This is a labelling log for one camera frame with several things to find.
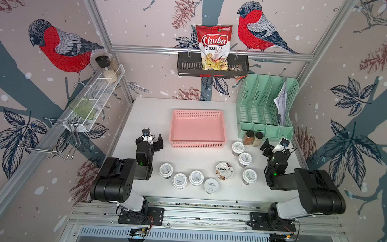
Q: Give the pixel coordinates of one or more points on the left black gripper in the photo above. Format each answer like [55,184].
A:
[157,145]

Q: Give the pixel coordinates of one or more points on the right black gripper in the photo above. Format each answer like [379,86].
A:
[269,149]

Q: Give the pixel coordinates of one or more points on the green yogurt cup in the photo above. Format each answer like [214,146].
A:
[196,178]
[166,170]
[211,186]
[180,181]

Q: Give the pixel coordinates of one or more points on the white yogurt bottle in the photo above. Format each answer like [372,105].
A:
[237,148]
[249,176]
[245,159]

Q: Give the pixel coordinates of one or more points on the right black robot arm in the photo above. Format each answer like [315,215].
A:
[317,193]

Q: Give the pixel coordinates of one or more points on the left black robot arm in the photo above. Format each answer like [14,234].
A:
[115,178]

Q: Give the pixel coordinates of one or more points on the pink plastic basket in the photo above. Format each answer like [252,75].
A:
[197,129]

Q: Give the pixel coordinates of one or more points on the Chobani yogurt cup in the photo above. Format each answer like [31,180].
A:
[224,171]

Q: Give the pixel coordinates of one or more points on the beige spice bottle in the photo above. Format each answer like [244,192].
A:
[258,139]

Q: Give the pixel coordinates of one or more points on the orange spice bottle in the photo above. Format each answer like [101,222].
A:
[249,137]

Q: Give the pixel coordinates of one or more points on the green plastic file organizer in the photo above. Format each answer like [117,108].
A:
[257,111]

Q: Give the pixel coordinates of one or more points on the papers in organizer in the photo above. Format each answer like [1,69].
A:
[280,102]

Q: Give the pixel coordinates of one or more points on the green glass cup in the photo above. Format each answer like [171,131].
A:
[82,107]

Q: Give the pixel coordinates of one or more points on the black lid spice jar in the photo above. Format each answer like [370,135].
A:
[108,71]

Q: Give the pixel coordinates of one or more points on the red Chuba chips bag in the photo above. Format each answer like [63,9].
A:
[214,44]

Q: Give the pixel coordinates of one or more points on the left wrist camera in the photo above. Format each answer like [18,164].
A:
[147,136]

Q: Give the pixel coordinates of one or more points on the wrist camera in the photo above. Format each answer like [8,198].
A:
[283,144]
[147,136]

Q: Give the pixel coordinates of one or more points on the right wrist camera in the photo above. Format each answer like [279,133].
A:
[283,144]

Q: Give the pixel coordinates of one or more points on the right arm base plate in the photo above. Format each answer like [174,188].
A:
[260,221]

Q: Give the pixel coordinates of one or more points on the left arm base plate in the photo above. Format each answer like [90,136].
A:
[152,216]

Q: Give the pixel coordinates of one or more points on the white wire wall shelf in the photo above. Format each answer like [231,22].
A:
[98,92]

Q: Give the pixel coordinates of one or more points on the wire rack hanger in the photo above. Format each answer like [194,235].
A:
[49,145]

